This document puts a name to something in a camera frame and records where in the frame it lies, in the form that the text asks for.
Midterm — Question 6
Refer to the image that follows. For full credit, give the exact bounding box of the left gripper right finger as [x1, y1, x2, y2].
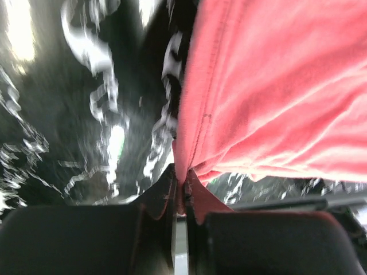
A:
[183, 171, 366, 274]

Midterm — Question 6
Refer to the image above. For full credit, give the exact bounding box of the red t shirt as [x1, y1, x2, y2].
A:
[171, 0, 367, 215]

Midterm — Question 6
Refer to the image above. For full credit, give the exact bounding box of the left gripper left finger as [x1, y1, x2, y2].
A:
[1, 164, 175, 274]

